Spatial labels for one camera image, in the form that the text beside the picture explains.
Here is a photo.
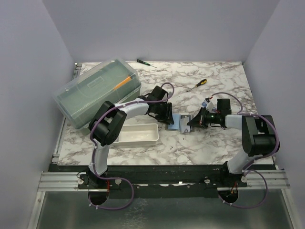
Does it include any blue credit card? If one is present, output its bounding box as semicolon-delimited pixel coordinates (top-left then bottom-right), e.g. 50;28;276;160
166;114;181;131

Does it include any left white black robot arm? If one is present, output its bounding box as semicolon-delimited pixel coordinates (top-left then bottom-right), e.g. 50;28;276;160
86;83;174;188

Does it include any orange pencil in toolbox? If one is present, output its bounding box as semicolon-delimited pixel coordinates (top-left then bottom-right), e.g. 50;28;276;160
113;76;132;90

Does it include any dark grey credit card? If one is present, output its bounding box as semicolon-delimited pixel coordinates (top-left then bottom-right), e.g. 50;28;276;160
180;115;191;134

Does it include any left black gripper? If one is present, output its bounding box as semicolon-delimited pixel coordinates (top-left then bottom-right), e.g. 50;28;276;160
153;102;173;125

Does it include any yellow black handle screwdriver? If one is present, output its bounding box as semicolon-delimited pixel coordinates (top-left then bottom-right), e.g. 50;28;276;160
187;79;207;92

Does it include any white rectangular tray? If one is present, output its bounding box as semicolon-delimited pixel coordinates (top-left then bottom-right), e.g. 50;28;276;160
113;123;159;147

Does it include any translucent green plastic toolbox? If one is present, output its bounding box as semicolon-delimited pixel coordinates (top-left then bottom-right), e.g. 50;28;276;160
53;59;141;132

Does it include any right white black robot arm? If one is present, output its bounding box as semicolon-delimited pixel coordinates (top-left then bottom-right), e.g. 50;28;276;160
187;99;280;187

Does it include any grey card holder wallet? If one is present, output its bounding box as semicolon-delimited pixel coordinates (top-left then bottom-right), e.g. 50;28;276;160
165;114;194;134

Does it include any black front mounting rail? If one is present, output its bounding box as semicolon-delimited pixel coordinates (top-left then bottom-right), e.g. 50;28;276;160
49;164;247;199

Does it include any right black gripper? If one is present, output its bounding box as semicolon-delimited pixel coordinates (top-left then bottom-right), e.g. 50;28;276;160
188;107;221;128

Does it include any small green black screwdriver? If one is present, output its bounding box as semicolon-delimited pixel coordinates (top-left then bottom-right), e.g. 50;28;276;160
136;59;156;68

